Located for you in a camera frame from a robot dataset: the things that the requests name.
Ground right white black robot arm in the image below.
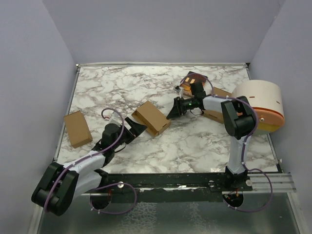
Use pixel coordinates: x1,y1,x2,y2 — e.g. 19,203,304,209
167,82,258,191

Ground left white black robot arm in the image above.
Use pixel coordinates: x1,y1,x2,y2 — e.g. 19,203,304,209
31,117,147,216

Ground dark orange paperback book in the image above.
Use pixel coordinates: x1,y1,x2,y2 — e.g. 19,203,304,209
180,71,208,97

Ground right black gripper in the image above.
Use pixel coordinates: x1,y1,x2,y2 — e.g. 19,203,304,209
167,97,196,119

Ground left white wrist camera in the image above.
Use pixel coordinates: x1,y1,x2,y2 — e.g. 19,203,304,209
109,116,121,126

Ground white orange tape dispenser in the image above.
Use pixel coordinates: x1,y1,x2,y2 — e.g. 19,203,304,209
232,80,285,135

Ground folded brown cardboard box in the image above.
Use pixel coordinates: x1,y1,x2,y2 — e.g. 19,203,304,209
203,87,232,124

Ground black mounting rail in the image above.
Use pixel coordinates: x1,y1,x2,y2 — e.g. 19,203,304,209
80,168,254,203

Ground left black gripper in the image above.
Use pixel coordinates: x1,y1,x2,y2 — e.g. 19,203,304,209
113,117,147,150

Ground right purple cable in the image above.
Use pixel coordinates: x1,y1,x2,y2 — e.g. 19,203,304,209
181,73,274,212

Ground small cardboard piece left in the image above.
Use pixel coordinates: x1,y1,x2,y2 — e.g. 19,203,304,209
63,111,93,148

